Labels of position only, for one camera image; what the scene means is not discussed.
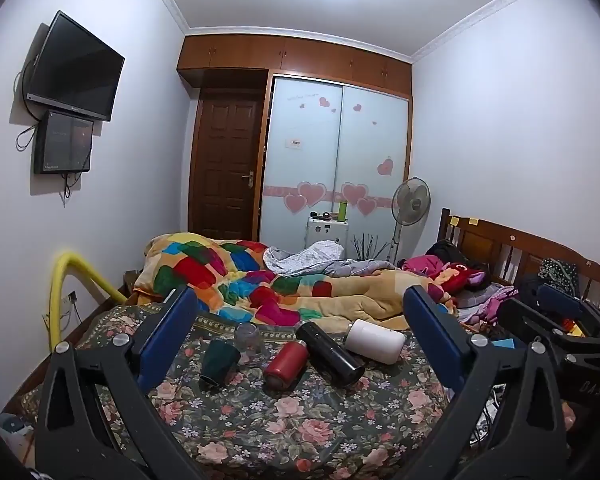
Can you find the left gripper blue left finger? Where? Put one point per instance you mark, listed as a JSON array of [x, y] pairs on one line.
[[73, 439]]

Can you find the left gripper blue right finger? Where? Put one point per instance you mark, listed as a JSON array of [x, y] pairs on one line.
[[505, 418]]

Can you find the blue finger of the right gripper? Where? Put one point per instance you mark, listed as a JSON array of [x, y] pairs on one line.
[[551, 299]]

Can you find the clear glass cup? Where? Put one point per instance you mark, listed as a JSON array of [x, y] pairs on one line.
[[248, 341]]

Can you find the wooden bed headboard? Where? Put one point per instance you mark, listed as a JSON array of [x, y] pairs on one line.
[[510, 254]]

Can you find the pink clothes pile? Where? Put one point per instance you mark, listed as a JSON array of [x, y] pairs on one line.
[[482, 306]]

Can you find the red pink plush toy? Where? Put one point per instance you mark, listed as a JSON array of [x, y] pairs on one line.
[[453, 277]]

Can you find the floral bed quilt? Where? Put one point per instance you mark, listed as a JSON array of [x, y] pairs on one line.
[[313, 430]]

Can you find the standing electric fan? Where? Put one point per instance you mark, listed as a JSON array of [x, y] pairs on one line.
[[409, 205]]

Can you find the white cylindrical bottle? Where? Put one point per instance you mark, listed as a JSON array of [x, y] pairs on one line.
[[374, 342]]

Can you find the black thermos bottle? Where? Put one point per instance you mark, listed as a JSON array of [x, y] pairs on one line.
[[328, 357]]

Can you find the green bottle on cabinet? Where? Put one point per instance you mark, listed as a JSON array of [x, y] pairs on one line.
[[342, 211]]

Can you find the red thermos bottle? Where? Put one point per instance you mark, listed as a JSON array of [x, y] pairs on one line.
[[286, 366]]

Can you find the colourful patchwork blanket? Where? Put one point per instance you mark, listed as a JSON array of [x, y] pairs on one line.
[[231, 281]]

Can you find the grey white striped sheet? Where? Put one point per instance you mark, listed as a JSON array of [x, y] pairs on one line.
[[322, 257]]

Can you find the white small cabinet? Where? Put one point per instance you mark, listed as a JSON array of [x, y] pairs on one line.
[[319, 229]]

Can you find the white sliding wardrobe with hearts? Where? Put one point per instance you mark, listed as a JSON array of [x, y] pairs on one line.
[[327, 143]]

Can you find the brown overhead cabinets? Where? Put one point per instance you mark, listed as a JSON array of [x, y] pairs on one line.
[[306, 57]]

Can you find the brown wooden door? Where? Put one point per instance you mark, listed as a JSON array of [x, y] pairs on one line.
[[222, 171]]

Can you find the yellow padded bed rail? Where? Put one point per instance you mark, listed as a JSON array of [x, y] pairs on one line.
[[78, 292]]

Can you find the small wall mounted monitor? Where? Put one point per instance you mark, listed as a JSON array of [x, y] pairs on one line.
[[63, 144]]

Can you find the wall mounted black television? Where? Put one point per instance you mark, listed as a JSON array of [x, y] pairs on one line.
[[75, 71]]

